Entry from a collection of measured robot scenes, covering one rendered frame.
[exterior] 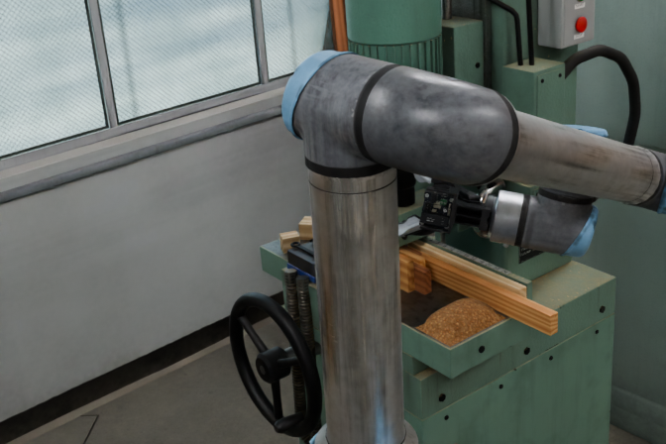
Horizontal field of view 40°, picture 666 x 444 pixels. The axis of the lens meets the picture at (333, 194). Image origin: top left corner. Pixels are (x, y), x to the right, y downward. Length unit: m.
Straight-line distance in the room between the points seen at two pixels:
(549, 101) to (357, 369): 0.77
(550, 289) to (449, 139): 1.06
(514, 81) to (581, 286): 0.50
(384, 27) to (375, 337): 0.65
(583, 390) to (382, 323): 1.01
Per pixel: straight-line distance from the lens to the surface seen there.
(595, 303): 2.07
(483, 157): 1.03
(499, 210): 1.56
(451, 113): 1.01
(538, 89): 1.77
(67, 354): 3.15
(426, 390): 1.75
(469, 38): 1.79
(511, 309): 1.71
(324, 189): 1.11
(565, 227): 1.57
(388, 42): 1.67
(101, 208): 3.03
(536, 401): 2.03
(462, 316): 1.66
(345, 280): 1.16
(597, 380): 2.18
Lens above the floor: 1.76
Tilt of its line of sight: 22 degrees down
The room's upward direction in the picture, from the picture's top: 4 degrees counter-clockwise
